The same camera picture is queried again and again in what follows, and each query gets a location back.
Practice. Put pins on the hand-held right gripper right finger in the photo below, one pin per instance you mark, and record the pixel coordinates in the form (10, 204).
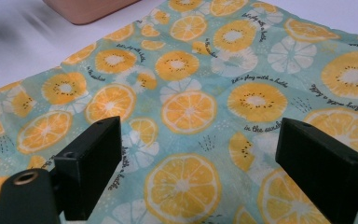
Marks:
(320, 168)

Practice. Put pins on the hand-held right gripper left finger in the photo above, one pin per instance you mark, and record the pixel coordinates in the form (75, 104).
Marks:
(90, 161)

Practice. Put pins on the citrus print cloth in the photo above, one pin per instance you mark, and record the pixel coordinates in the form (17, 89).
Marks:
(195, 102)

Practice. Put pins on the pink plastic basket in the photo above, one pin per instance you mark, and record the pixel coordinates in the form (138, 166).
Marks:
(87, 9)

